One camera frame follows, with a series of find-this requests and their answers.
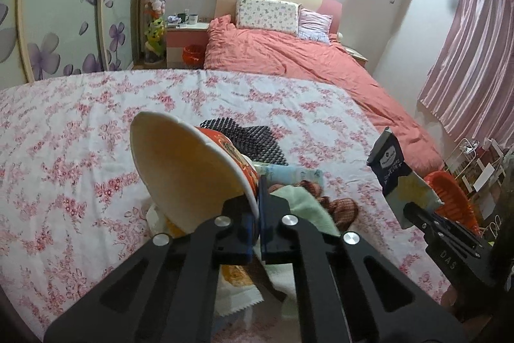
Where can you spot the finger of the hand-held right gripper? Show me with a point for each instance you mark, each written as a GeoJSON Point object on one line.
{"type": "Point", "coordinates": [425, 222]}

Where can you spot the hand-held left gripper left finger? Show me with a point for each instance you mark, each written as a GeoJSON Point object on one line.
{"type": "Point", "coordinates": [245, 234]}

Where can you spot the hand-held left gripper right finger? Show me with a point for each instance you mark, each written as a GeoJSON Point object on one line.
{"type": "Point", "coordinates": [266, 234]}

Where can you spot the orange plastic basket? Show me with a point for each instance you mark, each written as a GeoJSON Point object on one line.
{"type": "Point", "coordinates": [453, 194]}

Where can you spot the light blue hand cream tube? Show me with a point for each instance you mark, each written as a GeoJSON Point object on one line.
{"type": "Point", "coordinates": [297, 174]}

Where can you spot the dark blue yellow packet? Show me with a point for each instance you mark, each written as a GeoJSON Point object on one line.
{"type": "Point", "coordinates": [391, 162]}

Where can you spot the black foam mesh mat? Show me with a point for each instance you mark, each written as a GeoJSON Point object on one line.
{"type": "Point", "coordinates": [257, 142]}

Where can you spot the red instant noodle bowl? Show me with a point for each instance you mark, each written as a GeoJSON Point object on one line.
{"type": "Point", "coordinates": [180, 166]}

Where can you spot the person's right forearm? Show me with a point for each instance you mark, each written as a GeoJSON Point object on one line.
{"type": "Point", "coordinates": [474, 303]}

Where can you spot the light green wrapper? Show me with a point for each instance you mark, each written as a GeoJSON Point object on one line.
{"type": "Point", "coordinates": [309, 206]}

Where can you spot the orange white snack wrapper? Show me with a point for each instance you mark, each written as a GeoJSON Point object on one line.
{"type": "Point", "coordinates": [235, 286]}

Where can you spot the brown waffle print packet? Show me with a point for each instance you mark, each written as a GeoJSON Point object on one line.
{"type": "Point", "coordinates": [345, 210]}

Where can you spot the white plastic wrapper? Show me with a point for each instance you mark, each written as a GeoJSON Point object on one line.
{"type": "Point", "coordinates": [158, 218]}

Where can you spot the pink curtain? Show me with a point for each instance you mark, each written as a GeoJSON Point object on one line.
{"type": "Point", "coordinates": [470, 65]}

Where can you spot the bed with pink duvet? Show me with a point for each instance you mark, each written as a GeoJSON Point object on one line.
{"type": "Point", "coordinates": [321, 77]}

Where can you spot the small wooden nightstand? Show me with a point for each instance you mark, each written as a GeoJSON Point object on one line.
{"type": "Point", "coordinates": [357, 55]}

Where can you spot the red waste bin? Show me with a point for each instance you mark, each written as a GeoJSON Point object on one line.
{"type": "Point", "coordinates": [194, 55]}

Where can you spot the pink floral tablecloth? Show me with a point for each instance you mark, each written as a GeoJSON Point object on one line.
{"type": "Point", "coordinates": [80, 146]}

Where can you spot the pink white nightstand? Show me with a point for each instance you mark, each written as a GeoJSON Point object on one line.
{"type": "Point", "coordinates": [180, 41]}

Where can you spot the pink striped pillow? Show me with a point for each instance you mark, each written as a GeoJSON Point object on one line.
{"type": "Point", "coordinates": [315, 25]}

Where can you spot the floral pillow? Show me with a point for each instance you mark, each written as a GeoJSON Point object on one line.
{"type": "Point", "coordinates": [267, 15]}

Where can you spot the white mug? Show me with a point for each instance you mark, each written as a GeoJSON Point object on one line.
{"type": "Point", "coordinates": [193, 19]}

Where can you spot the clear tube of plush toys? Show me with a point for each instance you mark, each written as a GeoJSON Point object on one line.
{"type": "Point", "coordinates": [156, 5]}

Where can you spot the floral sliding door wardrobe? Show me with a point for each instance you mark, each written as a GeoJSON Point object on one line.
{"type": "Point", "coordinates": [60, 5]}

